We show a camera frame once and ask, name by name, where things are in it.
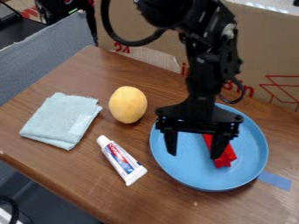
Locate black device in background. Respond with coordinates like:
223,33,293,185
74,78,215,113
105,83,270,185
34,0,99,43

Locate white toothpaste tube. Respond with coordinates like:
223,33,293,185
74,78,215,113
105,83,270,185
98,135,147,186

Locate light blue folded cloth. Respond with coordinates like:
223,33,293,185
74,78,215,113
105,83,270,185
19,93,103,151

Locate grey fabric partition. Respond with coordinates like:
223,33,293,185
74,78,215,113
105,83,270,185
0,12,95,107

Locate brown cardboard box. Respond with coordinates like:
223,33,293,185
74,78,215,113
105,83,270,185
97,0,299,112

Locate blue tape strip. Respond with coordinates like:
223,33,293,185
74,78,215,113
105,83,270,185
258,171,293,191

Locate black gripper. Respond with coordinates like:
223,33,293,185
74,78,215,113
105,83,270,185
155,94,245,160

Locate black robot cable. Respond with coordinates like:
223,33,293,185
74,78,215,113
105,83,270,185
99,0,169,47

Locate yellow round fruit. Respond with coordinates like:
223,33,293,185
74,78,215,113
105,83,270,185
109,86,147,123

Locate blue plate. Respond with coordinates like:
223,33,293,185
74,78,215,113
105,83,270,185
150,104,269,192

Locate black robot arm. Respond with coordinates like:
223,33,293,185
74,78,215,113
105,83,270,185
135,0,243,159

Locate red star-shaped bar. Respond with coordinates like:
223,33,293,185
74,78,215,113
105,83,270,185
203,134,238,168

